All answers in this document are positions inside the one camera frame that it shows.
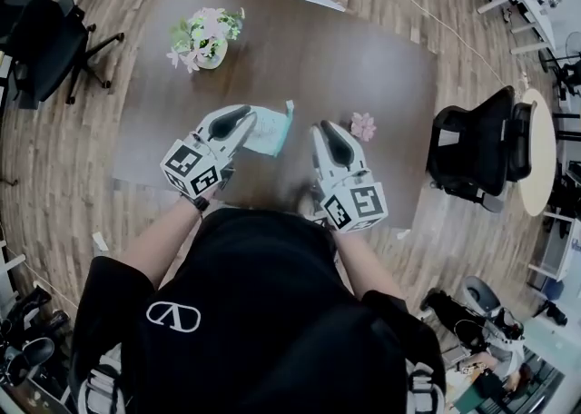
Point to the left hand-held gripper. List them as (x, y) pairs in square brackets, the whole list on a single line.
[(188, 167)]

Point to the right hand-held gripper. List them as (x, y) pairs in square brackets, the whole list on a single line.
[(358, 205)]

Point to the light blue pencil pouch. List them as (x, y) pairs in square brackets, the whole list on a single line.
[(270, 135)]

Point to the person's right forearm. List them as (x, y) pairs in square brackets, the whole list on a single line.
[(367, 267)]

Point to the person's left forearm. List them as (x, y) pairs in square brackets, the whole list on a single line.
[(159, 249)]

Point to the small pink flower ornament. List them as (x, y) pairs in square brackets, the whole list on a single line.
[(363, 126)]

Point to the potted pink flower plant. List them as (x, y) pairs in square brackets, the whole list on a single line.
[(204, 37)]

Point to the white paper scrap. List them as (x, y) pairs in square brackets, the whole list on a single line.
[(403, 234), (100, 241)]

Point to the black mesh office chair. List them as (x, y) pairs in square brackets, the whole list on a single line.
[(472, 149)]

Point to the person's black t-shirt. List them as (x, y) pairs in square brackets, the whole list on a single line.
[(258, 312)]

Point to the round beige table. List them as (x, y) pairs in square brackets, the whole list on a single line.
[(538, 158)]

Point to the white desk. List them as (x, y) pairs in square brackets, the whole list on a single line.
[(531, 3)]

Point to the black standing fan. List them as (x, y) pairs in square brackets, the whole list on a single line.
[(567, 67)]

